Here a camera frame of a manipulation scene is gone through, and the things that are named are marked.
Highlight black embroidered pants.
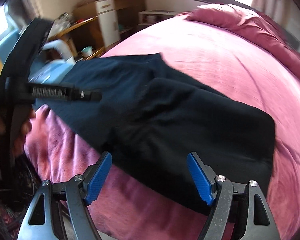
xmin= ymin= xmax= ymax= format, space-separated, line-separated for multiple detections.
xmin=36 ymin=54 xmax=275 ymax=213

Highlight person left hand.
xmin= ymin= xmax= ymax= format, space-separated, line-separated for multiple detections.
xmin=0 ymin=109 xmax=36 ymax=157

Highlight pink bed sheet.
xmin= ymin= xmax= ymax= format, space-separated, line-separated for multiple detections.
xmin=25 ymin=17 xmax=300 ymax=239

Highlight blue cushioned armchair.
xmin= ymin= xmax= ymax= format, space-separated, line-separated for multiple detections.
xmin=0 ymin=31 xmax=75 ymax=84

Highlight small teal white bucket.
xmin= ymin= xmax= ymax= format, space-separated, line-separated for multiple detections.
xmin=81 ymin=46 xmax=93 ymax=57

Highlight white plastic bag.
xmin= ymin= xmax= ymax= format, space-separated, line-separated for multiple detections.
xmin=51 ymin=12 xmax=73 ymax=35

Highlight wooden desk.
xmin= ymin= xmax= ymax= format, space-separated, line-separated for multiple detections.
xmin=49 ymin=0 xmax=145 ymax=60

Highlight patterned trouser leg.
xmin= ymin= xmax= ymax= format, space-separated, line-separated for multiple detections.
xmin=0 ymin=154 xmax=41 ymax=240

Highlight white cabinet with drawer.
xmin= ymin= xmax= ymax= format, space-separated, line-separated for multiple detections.
xmin=95 ymin=0 xmax=120 ymax=48

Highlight white bedside table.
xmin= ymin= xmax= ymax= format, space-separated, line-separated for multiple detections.
xmin=136 ymin=10 xmax=178 ymax=31

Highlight crimson duvet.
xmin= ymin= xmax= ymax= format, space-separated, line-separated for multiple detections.
xmin=176 ymin=3 xmax=300 ymax=91

